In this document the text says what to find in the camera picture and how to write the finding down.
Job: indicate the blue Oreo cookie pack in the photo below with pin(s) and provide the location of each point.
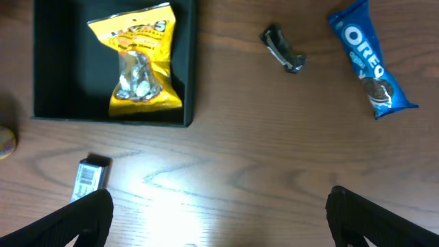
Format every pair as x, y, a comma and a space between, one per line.
354, 27

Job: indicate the yellow candy bag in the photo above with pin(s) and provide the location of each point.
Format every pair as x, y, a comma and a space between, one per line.
143, 40

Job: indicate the yellow candy tube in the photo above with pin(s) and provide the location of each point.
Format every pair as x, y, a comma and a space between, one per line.
8, 142

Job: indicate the small black wrapped snack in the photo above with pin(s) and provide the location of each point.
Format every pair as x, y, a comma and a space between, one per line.
272, 37

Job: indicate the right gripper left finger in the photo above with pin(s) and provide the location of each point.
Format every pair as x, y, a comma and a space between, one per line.
87, 221

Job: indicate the dark green open box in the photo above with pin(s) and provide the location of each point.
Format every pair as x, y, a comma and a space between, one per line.
75, 75

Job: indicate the small blue barcode packet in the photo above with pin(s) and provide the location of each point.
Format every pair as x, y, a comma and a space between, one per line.
92, 174

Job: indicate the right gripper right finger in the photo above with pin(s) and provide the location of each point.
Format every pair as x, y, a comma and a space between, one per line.
356, 221

